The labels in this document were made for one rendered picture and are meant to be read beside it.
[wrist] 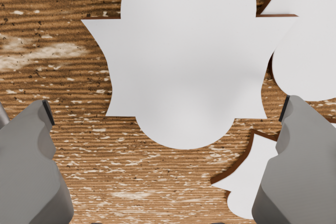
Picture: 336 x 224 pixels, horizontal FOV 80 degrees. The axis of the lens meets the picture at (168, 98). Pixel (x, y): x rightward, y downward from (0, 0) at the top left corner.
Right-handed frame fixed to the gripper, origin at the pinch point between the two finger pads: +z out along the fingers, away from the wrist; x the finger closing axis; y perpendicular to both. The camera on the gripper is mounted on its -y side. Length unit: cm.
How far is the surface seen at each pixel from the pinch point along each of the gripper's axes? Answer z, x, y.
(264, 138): 2.4, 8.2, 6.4
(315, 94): 2.5, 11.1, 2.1
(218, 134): 2.1, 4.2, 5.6
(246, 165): 2.3, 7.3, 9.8
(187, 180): 3.1, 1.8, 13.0
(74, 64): 3.3, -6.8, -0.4
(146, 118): 2.3, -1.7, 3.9
